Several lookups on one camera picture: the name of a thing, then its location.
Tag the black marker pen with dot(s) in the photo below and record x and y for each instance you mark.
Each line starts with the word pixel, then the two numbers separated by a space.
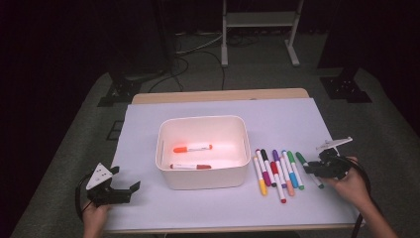
pixel 264 154

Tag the white metal frame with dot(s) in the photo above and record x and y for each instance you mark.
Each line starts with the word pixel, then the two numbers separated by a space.
pixel 259 19

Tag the yellow marker pen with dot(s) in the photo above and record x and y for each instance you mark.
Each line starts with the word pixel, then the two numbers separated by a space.
pixel 262 188

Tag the purple marker pen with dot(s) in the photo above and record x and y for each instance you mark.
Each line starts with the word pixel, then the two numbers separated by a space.
pixel 275 155

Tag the person's right hand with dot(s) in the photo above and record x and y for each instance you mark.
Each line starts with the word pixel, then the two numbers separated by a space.
pixel 350 188

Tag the person's left hand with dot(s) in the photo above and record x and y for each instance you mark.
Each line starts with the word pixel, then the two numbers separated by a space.
pixel 94 219

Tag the blue marker pen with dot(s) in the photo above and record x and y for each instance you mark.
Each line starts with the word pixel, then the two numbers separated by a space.
pixel 293 180

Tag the light green marker pen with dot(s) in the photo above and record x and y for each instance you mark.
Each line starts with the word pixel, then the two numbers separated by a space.
pixel 290 157

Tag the orange marker pen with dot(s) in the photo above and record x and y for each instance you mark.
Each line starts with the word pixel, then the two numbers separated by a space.
pixel 181 149

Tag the white plastic storage box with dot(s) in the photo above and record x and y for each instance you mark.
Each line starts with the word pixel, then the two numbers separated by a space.
pixel 204 180

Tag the black floor socket frame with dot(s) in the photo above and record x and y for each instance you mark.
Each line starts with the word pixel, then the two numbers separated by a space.
pixel 115 121

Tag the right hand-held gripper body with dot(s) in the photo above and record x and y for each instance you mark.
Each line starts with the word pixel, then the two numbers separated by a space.
pixel 333 165

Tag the white paper sheet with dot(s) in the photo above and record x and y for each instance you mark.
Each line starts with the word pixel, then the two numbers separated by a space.
pixel 148 112

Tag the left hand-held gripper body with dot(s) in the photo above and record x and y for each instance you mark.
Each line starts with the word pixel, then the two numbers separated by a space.
pixel 105 195

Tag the black stand pole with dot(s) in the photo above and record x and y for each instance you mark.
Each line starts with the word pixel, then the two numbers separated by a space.
pixel 166 33

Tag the brown marker pen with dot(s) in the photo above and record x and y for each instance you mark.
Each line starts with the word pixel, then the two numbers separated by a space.
pixel 204 167

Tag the peach marker pen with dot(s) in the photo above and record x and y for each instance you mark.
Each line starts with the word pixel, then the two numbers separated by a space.
pixel 290 189

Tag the black stand base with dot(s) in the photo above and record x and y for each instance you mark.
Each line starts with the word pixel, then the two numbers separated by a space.
pixel 120 91
pixel 345 87

